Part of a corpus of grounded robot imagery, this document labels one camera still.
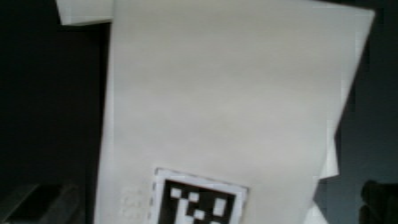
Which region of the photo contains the white cabinet top block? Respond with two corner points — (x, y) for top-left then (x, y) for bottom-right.
(94, 0), (375, 224)

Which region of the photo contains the white cabinet body box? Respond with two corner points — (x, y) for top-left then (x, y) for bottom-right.
(55, 0), (114, 26)

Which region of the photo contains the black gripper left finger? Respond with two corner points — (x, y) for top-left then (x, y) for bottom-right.
(0, 184), (84, 224)

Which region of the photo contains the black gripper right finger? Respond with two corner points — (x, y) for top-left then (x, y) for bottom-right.
(359, 180), (398, 224)

